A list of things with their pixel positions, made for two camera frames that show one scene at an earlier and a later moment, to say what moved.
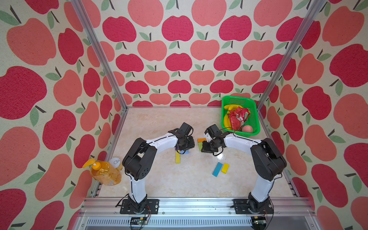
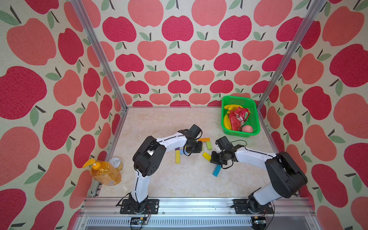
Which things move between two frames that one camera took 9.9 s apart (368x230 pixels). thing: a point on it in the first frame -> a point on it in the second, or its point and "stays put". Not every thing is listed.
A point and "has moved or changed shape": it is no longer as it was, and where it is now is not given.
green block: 200,144 has moved or changed shape
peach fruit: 247,128 stays put
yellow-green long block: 178,156 stays put
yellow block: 225,168 -> 207,156
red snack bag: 238,117 stays put
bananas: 226,120 stays put
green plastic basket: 253,120 stays put
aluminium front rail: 192,213 stays put
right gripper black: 204,149 -> 213,159
